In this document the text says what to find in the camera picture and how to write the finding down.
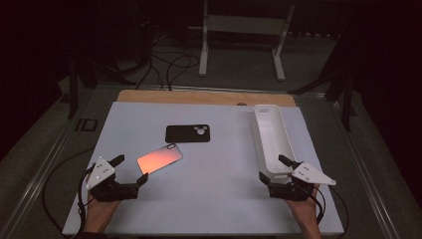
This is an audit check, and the black floor cable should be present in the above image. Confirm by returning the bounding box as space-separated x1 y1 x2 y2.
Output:
165 54 201 92
134 49 167 92

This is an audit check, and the left hand-held gripper cable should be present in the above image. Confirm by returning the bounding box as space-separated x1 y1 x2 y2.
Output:
41 147 98 239

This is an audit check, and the white metal stand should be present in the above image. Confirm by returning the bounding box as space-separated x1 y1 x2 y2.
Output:
188 0 297 83

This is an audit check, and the glossy orange phone case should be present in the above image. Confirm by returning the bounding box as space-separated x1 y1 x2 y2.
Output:
136 142 184 175

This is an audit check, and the metal floor rail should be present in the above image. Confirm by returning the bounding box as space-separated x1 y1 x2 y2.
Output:
0 122 79 239
329 98 402 239

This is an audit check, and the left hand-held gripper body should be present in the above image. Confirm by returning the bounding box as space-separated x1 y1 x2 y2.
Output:
85 156 140 202

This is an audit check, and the person's right hand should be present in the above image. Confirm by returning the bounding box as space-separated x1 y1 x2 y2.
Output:
286 186 320 224

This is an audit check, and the black tripod stand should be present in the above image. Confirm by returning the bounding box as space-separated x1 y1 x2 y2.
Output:
288 33 358 132
67 49 137 120

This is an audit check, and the hand-held gripper cable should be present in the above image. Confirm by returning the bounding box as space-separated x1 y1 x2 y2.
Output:
41 147 98 239
311 185 350 231

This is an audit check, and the black phone case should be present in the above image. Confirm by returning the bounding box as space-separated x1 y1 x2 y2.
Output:
164 123 211 143

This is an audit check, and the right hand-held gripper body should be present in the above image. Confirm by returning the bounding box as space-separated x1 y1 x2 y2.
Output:
269 161 337 202

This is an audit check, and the person's left hand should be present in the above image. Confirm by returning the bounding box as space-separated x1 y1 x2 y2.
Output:
84 193 122 233

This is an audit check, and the white plastic bin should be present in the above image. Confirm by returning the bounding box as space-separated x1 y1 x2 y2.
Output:
253 104 298 177

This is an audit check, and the right hand-held gripper cable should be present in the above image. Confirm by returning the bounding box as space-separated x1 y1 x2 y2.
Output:
311 185 350 231

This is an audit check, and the black rectangular frame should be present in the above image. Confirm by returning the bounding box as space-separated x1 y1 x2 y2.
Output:
75 118 100 132

